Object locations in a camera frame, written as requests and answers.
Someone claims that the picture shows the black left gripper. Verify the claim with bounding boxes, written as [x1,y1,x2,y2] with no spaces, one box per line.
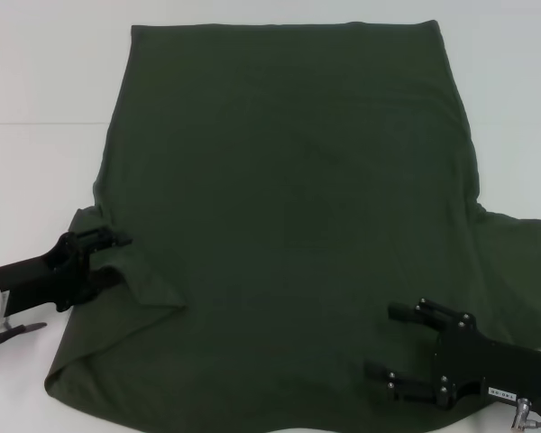
[0,227,134,316]

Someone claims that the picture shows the right gripper cable connector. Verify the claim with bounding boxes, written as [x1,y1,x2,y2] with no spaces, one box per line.
[508,395,541,428]

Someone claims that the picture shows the dark green shirt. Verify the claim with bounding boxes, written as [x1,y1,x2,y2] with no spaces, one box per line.
[43,18,541,433]

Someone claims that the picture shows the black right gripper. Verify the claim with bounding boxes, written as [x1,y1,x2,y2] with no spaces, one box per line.
[364,296,541,410]

